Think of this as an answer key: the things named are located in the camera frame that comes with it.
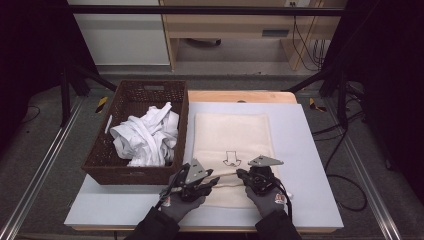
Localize left hand-held gripper cable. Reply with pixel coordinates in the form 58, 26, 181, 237
155, 164, 188, 208

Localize aluminium floor rail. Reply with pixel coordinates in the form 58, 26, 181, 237
0, 96, 84, 240
324, 99, 403, 240

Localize person's right hand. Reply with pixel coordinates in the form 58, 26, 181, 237
244, 186, 288, 220

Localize hand-held gripper cable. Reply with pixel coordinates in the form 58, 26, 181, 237
274, 179, 295, 222
155, 164, 188, 208

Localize black curtain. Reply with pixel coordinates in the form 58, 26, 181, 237
0, 0, 98, 158
323, 0, 424, 204

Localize white cabinet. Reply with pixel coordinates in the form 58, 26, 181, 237
67, 0, 171, 66

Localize black chair base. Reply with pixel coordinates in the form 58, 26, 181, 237
184, 38, 222, 47

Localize black metal stand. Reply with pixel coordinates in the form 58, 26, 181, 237
286, 66, 349, 129
59, 63, 118, 128

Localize wooden desk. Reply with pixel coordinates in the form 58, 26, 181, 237
159, 0, 346, 72

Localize thin black floor cable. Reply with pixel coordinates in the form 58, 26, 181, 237
21, 105, 41, 124

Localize person's left hand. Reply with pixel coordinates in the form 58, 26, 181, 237
159, 173, 207, 224

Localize black horizontal bar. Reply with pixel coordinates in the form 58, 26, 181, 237
66, 4, 344, 17

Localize white clothing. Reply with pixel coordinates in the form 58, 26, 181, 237
109, 101, 180, 168

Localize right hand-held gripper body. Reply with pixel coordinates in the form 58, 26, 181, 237
245, 154, 284, 196

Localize cream mesh laundry bag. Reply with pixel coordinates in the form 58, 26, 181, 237
192, 112, 284, 209

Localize right hand-held gripper cable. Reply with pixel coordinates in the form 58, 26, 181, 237
274, 179, 295, 222

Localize black hanging desk cables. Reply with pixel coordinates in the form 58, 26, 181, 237
292, 5, 327, 72

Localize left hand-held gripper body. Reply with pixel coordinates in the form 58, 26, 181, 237
171, 158, 213, 203

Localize brown woven basket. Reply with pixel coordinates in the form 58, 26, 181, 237
81, 79, 190, 186

